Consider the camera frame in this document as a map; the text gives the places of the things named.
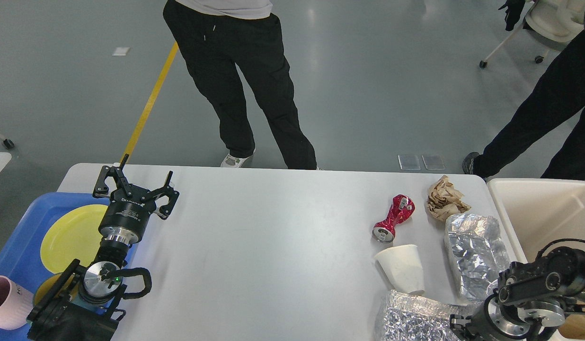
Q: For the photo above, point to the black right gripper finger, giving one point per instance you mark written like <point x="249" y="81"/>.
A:
<point x="459" y="326"/>

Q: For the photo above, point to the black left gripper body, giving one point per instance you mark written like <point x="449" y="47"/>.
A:
<point x="126" y="218"/>

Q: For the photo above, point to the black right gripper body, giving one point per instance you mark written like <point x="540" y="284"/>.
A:
<point x="494" y="321"/>

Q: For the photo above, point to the yellow plastic plate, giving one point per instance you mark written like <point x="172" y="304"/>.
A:
<point x="73" y="236"/>

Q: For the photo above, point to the brown paper bag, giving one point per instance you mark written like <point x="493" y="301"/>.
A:
<point x="574" y="327"/>

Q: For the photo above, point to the pink ribbed mug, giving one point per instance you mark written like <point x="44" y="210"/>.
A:
<point x="16" y="303"/>

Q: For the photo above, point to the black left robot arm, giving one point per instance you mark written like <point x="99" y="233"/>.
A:
<point x="83" y="303"/>

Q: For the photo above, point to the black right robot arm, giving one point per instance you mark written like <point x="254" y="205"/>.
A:
<point x="531" y="300"/>

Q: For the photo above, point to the white paper cup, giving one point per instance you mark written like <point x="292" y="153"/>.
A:
<point x="403" y="267"/>

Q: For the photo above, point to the chair caster at left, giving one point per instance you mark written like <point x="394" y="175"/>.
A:
<point x="6" y="142"/>

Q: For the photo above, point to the blue plastic tray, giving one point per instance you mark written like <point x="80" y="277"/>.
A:
<point x="20" y="260"/>

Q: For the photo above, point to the beige plastic bin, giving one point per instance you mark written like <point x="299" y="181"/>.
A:
<point x="535" y="212"/>

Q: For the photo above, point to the crumpled brown paper ball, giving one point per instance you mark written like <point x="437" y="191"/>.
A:
<point x="444" y="200"/>

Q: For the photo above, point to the crushed red soda can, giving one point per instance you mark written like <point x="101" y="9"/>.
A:
<point x="401" y="209"/>

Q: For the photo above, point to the floor outlet cover right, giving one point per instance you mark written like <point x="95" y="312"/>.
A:
<point x="433" y="162"/>

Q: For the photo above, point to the floor outlet cover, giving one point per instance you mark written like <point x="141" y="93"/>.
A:
<point x="433" y="162"/>
<point x="409" y="162"/>

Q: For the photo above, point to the floor outlet cover left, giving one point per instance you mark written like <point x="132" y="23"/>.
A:
<point x="409" y="162"/>

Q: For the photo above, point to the person in grey sneakers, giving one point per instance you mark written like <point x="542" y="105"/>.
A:
<point x="557" y="96"/>

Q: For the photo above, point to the white office chair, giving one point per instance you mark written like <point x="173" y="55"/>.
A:
<point x="556" y="24"/>

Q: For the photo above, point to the seated person in black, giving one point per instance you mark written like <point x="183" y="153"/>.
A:
<point x="513" y="11"/>

